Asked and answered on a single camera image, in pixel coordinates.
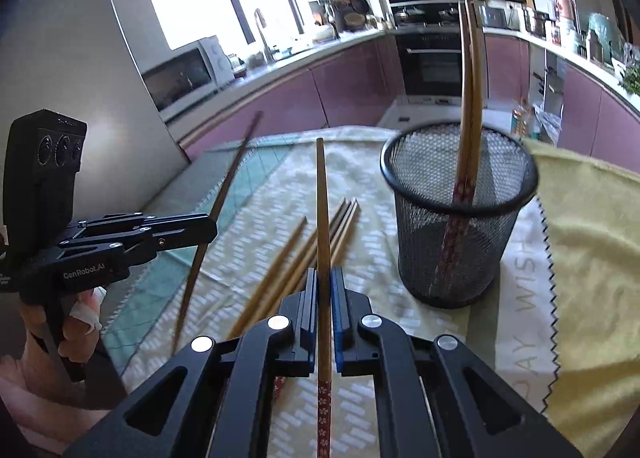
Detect person's left forearm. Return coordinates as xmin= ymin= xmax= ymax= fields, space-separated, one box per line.
xmin=0 ymin=353 xmax=108 ymax=456

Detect pink kettle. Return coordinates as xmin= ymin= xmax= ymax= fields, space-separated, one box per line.
xmin=555 ymin=0 xmax=579 ymax=25

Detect steel kitchen faucet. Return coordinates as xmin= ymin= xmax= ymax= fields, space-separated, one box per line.
xmin=253 ymin=8 xmax=278 ymax=64

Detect silver countertop appliance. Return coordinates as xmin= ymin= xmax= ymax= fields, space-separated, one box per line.
xmin=477 ymin=3 xmax=521 ymax=31

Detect patterned beige green tablecloth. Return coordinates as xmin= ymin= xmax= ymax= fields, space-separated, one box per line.
xmin=102 ymin=125 xmax=556 ymax=458

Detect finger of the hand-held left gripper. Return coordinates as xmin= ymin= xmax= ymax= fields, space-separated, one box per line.
xmin=57 ymin=218 xmax=219 ymax=266
xmin=75 ymin=212 xmax=211 ymax=231

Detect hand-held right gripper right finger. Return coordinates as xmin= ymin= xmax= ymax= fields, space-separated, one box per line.
xmin=330 ymin=268 xmax=583 ymax=458

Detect black built-in oven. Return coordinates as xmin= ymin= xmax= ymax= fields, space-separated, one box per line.
xmin=395 ymin=30 xmax=463 ymax=96

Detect person's left hand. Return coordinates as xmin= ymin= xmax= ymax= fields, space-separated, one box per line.
xmin=20 ymin=285 xmax=108 ymax=364

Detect clear plastic bag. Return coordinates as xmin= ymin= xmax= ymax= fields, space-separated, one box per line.
xmin=531 ymin=104 xmax=565 ymax=145

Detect mint green appliance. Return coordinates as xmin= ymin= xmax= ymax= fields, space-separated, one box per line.
xmin=587 ymin=13 xmax=624 ymax=60

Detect bunch of green vegetables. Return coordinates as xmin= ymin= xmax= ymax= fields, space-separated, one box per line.
xmin=620 ymin=62 xmax=640 ymax=95

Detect bamboo chopstick red patterned end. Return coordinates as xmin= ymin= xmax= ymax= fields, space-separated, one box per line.
xmin=434 ymin=0 xmax=476 ymax=294
xmin=315 ymin=137 xmax=333 ymax=458
xmin=287 ymin=197 xmax=355 ymax=296
xmin=452 ymin=0 xmax=487 ymax=219
xmin=331 ymin=199 xmax=361 ymax=266
xmin=226 ymin=216 xmax=309 ymax=340
xmin=252 ymin=196 xmax=348 ymax=319

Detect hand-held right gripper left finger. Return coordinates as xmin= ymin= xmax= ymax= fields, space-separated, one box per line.
xmin=62 ymin=268 xmax=319 ymax=458

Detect black mesh utensil holder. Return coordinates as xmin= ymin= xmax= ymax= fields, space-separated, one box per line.
xmin=380 ymin=120 xmax=541 ymax=310

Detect yellow cloth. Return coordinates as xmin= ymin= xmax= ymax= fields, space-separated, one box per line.
xmin=520 ymin=138 xmax=640 ymax=458

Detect dark brown chopstick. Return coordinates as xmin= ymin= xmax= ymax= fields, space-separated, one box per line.
xmin=171 ymin=110 xmax=264 ymax=358

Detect purple kitchen cabinets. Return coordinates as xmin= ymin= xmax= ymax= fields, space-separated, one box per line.
xmin=180 ymin=33 xmax=401 ymax=159
xmin=482 ymin=33 xmax=640 ymax=164

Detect white microwave oven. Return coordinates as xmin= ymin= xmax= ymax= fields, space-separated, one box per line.
xmin=141 ymin=35 xmax=236 ymax=111

